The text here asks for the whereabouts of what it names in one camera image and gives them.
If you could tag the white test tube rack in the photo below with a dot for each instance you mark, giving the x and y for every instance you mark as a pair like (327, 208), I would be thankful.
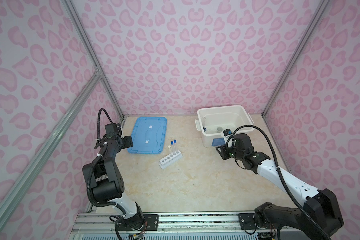
(169, 160)

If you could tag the blue-based small cylinder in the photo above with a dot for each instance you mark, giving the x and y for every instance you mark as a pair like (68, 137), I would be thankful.
(205, 125)

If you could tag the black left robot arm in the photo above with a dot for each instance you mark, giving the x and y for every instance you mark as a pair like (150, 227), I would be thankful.
(104, 182)

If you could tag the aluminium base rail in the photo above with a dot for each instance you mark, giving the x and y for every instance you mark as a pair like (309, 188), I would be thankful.
(236, 225)

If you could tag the aluminium frame strut left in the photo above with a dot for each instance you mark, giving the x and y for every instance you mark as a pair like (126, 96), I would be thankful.
(21, 186)

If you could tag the blue-capped test tube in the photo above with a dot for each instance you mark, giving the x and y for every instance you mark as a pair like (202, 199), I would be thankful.
(172, 148)
(175, 147)

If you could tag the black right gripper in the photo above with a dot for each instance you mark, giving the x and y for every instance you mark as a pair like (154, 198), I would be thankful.
(223, 151)

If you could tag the white plastic storage bin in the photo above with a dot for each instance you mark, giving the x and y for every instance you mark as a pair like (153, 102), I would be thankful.
(227, 117)

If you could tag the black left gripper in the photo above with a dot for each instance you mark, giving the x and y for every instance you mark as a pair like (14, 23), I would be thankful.
(127, 142)

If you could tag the blue plastic bin lid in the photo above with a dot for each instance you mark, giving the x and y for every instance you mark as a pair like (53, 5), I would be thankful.
(148, 135)

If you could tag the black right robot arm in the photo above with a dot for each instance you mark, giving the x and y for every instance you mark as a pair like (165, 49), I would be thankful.
(316, 212)

